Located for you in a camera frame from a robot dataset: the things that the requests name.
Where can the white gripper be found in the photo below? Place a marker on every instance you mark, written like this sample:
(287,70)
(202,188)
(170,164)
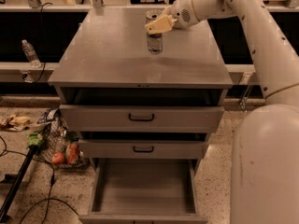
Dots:
(181,12)

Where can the redbull can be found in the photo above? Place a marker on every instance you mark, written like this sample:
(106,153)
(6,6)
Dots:
(154,37)

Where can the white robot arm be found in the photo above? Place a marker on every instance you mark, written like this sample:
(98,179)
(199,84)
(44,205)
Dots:
(265,153)

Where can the grey drawer cabinet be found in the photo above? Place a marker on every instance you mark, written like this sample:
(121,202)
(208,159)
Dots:
(108,64)

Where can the grey top drawer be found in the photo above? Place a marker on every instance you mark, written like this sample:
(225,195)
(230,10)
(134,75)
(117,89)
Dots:
(140,119)

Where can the grey middle drawer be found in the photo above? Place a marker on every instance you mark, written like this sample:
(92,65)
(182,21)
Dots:
(141,149)

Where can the grey open bottom drawer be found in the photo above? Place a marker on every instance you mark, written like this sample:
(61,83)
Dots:
(143,191)

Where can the clear plastic water bottle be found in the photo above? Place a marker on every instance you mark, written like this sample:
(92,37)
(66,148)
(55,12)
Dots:
(30,53)

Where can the red snack bag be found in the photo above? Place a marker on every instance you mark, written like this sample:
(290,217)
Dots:
(72,153)

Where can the green snack packet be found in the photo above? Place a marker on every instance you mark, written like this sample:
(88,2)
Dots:
(35,140)

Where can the red apple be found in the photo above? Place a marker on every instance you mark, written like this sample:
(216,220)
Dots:
(58,158)

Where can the yellow food wrapper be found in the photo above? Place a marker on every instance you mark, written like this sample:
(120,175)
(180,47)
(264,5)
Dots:
(14,123)

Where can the black metal pole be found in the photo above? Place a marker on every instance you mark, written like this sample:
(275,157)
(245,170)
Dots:
(16,184)

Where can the metal clamp bracket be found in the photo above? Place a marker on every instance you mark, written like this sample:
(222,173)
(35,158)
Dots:
(245,81)

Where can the wire mesh basket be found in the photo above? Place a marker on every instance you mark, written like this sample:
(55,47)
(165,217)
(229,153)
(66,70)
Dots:
(57,137)

